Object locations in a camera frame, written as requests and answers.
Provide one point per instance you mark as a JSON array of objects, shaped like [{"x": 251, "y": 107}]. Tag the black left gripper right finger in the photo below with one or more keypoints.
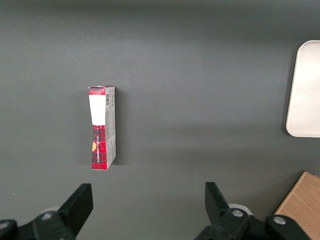
[{"x": 220, "y": 207}]

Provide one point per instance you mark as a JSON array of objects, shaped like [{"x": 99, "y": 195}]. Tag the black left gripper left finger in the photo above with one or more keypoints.
[{"x": 75, "y": 207}]

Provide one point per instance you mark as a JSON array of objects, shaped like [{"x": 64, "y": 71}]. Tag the white plastic tray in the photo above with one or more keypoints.
[{"x": 305, "y": 92}]

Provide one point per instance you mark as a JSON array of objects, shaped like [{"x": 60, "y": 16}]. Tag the light wooden board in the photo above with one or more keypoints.
[{"x": 301, "y": 202}]

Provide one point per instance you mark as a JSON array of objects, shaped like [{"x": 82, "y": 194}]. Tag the red plaid cardboard box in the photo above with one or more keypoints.
[{"x": 103, "y": 127}]

